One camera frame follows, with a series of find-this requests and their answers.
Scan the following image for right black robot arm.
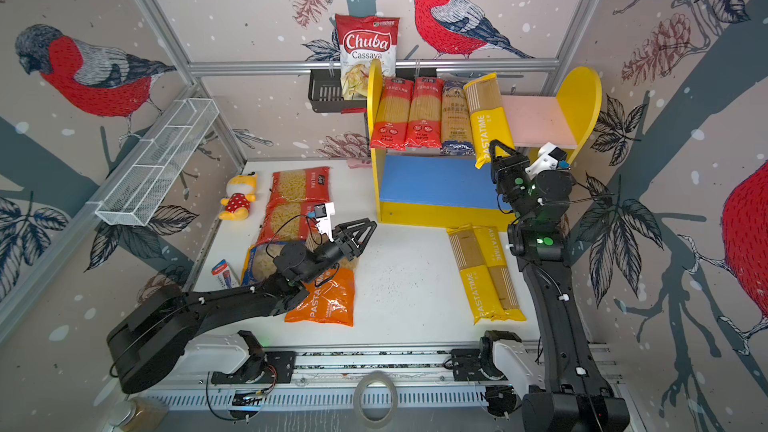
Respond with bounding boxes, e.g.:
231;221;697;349
488;139;630;431

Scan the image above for glass jar with lid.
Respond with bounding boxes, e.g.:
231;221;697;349
107;397;169;432

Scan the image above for yellow shelf pink blue boards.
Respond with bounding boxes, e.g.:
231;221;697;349
370;67;602;231

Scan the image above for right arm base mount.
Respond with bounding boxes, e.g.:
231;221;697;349
442;330;523;382

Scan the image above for red macaroni bag far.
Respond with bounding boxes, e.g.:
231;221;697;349
268;167;330;204

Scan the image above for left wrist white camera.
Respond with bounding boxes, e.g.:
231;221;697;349
309;202;335;242

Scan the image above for black wire wall basket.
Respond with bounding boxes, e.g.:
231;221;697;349
307;67;439;115

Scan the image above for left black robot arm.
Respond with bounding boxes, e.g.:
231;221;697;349
107;218;377;394

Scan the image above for red Chuba cassava chips bag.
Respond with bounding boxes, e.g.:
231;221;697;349
335;14;400;100

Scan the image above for clear tape roll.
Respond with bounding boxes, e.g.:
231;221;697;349
352;370;399;430

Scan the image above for red macaroni bag near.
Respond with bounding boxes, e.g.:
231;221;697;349
256;201;320;246

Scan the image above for yellow plush toy red dress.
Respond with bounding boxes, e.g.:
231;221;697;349
218;172;258;221

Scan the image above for yellow Pastatime spaghetti bag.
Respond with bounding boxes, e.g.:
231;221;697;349
464;73;514;169
446;225;490;323
473;226;527;322

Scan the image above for dark blue spaghetti bag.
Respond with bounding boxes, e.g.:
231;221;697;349
441;80;474;156

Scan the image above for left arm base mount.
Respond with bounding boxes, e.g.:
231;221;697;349
209;330;297;385

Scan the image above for red spaghetti bag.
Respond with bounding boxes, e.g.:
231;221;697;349
405;77;444;148
371;77;414;151

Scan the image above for orange Pastatime macaroni bag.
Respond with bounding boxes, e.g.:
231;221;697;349
284;259;356;327

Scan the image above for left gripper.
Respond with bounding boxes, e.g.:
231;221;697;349
300;218;374;287

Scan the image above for blue macaroni bag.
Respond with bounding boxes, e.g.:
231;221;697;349
241;242;287;286

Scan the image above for white mesh wall shelf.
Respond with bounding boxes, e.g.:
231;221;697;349
95;98;219;226

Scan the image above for red macaroni bag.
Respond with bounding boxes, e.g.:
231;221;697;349
268;167;330;204
256;201;320;246

